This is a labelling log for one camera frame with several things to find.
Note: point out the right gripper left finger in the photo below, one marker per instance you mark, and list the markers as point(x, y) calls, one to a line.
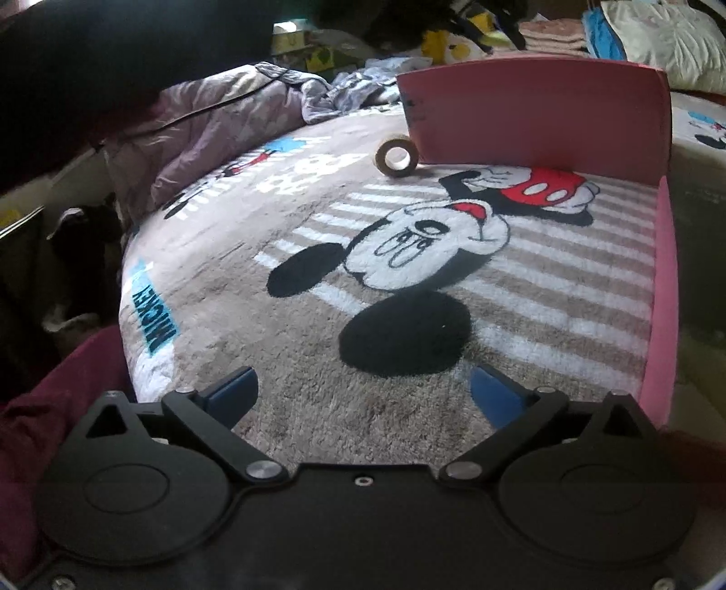
point(185, 440)

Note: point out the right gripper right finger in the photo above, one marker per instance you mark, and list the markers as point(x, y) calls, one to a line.
point(529, 419)

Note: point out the black pink shoe box lid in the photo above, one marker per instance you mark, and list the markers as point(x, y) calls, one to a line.
point(684, 378)

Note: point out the dark red cloth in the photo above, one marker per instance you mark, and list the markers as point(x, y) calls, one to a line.
point(35, 425)

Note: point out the Mickey Mouse bed blanket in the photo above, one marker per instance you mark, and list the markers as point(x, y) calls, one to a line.
point(363, 302)

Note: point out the pink quilted duvet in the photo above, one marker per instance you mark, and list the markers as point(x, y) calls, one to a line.
point(196, 126)

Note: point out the brown bandage tape roll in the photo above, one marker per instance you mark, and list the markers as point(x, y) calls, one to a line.
point(397, 157)

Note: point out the pink cardboard shoe box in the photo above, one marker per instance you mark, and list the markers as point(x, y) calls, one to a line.
point(601, 117)

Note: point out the crumpled grey white clothes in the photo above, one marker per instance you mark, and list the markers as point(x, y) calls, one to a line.
point(373, 85)

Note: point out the yellow cartoon plush pillow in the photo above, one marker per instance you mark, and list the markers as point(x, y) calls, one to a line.
point(445, 47)

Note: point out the folded pink beige blanket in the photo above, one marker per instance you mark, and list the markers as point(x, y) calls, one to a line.
point(561, 36)

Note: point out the cream and blue pillow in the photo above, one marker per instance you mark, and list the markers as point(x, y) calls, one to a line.
point(683, 42)

